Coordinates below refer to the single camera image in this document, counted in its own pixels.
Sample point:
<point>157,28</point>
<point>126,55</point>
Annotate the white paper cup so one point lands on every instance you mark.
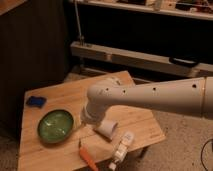
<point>106,128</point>

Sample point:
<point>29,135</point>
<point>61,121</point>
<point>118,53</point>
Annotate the wall shelf with clutter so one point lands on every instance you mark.
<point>155,8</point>

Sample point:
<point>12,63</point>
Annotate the blue sponge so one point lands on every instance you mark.
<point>34,101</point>

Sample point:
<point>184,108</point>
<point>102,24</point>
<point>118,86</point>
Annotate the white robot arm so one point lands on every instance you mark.
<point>188,96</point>

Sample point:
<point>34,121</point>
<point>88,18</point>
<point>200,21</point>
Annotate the metal pole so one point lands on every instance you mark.
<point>81,37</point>

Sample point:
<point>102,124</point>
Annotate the green bowl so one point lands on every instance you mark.
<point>55,126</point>

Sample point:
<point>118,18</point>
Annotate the white spray bottle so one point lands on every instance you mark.
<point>121,150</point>

